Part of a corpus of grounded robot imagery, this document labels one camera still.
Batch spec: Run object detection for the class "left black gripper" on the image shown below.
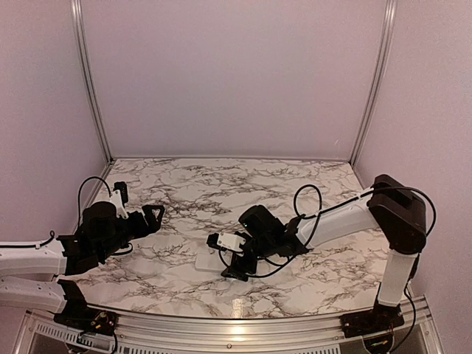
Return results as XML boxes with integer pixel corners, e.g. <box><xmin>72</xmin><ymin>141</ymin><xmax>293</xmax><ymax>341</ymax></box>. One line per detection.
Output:
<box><xmin>97</xmin><ymin>204</ymin><xmax>165</xmax><ymax>260</ymax></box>

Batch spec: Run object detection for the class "white remote control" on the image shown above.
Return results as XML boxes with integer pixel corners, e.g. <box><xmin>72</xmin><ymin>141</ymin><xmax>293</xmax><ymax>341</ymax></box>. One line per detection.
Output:
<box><xmin>195</xmin><ymin>252</ymin><xmax>232</xmax><ymax>274</ymax></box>

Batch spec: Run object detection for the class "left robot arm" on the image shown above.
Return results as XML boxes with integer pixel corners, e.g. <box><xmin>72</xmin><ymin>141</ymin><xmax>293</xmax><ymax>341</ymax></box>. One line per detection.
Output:
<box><xmin>1</xmin><ymin>201</ymin><xmax>165</xmax><ymax>328</ymax></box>

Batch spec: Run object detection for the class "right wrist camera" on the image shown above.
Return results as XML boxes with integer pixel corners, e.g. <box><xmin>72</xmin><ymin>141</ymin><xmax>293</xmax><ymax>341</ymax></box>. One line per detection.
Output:
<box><xmin>206</xmin><ymin>232</ymin><xmax>246</xmax><ymax>254</ymax></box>

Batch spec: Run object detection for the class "front aluminium rail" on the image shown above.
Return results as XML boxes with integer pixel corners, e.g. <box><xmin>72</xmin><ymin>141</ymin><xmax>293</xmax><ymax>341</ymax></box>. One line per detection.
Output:
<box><xmin>13</xmin><ymin>296</ymin><xmax>444</xmax><ymax>353</ymax></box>

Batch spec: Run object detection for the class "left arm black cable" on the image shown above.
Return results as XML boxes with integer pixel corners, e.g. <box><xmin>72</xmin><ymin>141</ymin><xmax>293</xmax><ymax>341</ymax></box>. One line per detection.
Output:
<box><xmin>77</xmin><ymin>176</ymin><xmax>114</xmax><ymax>211</ymax></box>

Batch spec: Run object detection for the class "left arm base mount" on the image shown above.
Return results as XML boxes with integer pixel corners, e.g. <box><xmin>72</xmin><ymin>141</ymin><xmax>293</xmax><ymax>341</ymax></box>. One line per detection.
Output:
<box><xmin>54</xmin><ymin>307</ymin><xmax>118</xmax><ymax>336</ymax></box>

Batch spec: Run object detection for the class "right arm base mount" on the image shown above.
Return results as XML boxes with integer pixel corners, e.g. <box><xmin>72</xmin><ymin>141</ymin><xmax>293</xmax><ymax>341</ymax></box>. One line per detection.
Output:
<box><xmin>340</xmin><ymin>308</ymin><xmax>405</xmax><ymax>338</ymax></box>

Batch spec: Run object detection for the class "left aluminium frame post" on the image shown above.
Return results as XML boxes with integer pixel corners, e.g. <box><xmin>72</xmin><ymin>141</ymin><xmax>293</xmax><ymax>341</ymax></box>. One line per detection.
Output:
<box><xmin>71</xmin><ymin>0</ymin><xmax>114</xmax><ymax>164</ymax></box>

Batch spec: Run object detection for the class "aluminium frame post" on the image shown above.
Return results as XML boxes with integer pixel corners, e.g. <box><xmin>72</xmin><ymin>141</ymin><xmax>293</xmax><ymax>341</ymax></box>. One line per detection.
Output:
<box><xmin>71</xmin><ymin>0</ymin><xmax>114</xmax><ymax>164</ymax></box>
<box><xmin>349</xmin><ymin>0</ymin><xmax>398</xmax><ymax>169</ymax></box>

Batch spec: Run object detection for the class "right aluminium frame post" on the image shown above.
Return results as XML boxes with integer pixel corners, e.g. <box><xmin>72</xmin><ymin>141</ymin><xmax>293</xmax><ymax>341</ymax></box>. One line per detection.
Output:
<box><xmin>349</xmin><ymin>0</ymin><xmax>398</xmax><ymax>169</ymax></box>

